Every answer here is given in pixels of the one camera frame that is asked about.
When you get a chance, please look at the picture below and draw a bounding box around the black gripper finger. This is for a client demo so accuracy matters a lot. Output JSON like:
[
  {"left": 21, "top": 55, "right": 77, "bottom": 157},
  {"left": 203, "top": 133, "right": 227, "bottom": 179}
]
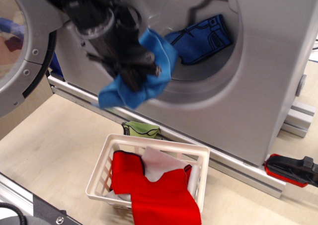
[
  {"left": 109, "top": 67, "right": 147, "bottom": 91},
  {"left": 141, "top": 64, "right": 161, "bottom": 78}
]

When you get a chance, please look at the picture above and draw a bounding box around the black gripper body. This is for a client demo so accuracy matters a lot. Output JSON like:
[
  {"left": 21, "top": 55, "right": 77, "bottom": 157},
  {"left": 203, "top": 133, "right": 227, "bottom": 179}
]
[{"left": 79, "top": 6, "right": 156, "bottom": 74}]

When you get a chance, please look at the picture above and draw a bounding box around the plain blue cloth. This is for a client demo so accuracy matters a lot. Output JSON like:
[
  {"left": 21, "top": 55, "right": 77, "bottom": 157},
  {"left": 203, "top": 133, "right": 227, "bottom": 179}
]
[{"left": 98, "top": 28, "right": 178, "bottom": 109}]

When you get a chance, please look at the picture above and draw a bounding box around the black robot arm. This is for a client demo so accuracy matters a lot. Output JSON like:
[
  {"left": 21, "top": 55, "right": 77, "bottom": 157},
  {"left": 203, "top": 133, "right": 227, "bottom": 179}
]
[{"left": 48, "top": 0, "right": 161, "bottom": 91}]

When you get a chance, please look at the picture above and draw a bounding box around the grey washing machine door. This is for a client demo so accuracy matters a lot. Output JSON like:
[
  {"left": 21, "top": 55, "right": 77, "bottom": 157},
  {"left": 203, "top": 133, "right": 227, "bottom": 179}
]
[{"left": 0, "top": 0, "right": 69, "bottom": 117}]

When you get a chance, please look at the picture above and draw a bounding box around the white plastic laundry basket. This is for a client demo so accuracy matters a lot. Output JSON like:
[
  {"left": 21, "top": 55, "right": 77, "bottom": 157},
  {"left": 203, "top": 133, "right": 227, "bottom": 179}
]
[{"left": 86, "top": 134, "right": 210, "bottom": 211}]

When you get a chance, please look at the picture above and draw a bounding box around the grey toy washing machine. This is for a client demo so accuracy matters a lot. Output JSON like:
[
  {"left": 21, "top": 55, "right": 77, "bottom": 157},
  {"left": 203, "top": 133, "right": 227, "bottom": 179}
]
[{"left": 47, "top": 0, "right": 318, "bottom": 167}]

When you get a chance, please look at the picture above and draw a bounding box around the blue jeans-print cloth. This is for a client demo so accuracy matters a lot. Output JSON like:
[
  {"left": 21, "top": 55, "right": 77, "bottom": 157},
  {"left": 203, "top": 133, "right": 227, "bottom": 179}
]
[{"left": 165, "top": 14, "right": 233, "bottom": 65}]

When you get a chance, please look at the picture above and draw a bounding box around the green cloth with black outline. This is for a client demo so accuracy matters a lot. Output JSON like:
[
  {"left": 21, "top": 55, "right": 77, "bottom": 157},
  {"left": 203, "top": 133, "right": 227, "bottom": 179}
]
[{"left": 121, "top": 121, "right": 160, "bottom": 139}]

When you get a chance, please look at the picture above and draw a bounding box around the white cloth in basket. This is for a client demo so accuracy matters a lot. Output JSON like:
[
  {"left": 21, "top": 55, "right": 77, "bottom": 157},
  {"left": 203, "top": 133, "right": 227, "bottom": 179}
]
[{"left": 107, "top": 147, "right": 200, "bottom": 202}]

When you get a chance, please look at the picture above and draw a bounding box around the blue object behind door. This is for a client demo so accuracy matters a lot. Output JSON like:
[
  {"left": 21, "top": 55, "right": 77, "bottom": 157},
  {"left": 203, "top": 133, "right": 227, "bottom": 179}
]
[{"left": 0, "top": 17, "right": 25, "bottom": 52}]

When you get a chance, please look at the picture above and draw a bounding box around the red cloth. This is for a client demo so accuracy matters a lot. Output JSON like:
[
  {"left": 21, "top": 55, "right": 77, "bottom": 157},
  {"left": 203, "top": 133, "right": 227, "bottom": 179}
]
[{"left": 111, "top": 150, "right": 202, "bottom": 225}]

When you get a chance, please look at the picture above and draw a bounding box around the aluminium extrusion block right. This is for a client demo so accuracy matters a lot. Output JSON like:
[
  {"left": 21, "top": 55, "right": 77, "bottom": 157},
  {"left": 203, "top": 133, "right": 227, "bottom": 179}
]
[{"left": 281, "top": 100, "right": 317, "bottom": 138}]

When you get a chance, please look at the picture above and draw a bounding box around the red and black clamp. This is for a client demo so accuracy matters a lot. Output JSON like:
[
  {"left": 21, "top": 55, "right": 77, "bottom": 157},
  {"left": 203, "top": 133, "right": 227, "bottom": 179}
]
[{"left": 264, "top": 154, "right": 318, "bottom": 188}]

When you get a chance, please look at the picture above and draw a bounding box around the long aluminium base rail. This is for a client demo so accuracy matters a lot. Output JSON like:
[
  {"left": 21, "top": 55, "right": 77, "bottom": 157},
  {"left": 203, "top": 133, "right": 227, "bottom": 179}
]
[{"left": 48, "top": 76, "right": 286, "bottom": 198}]

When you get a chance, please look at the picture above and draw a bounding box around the black bracket with screw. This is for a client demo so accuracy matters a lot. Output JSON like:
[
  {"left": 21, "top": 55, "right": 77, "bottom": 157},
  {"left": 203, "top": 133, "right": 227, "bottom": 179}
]
[{"left": 33, "top": 194, "right": 80, "bottom": 225}]

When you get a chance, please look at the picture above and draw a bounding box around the aluminium rail bottom left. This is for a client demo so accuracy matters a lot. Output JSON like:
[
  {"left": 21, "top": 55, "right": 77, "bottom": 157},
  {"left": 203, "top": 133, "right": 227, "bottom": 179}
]
[{"left": 0, "top": 173, "right": 34, "bottom": 216}]

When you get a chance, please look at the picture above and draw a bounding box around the black cable bottom left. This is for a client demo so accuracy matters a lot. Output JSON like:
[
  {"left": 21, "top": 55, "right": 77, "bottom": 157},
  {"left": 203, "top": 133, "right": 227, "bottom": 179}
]
[{"left": 0, "top": 202, "right": 27, "bottom": 225}]

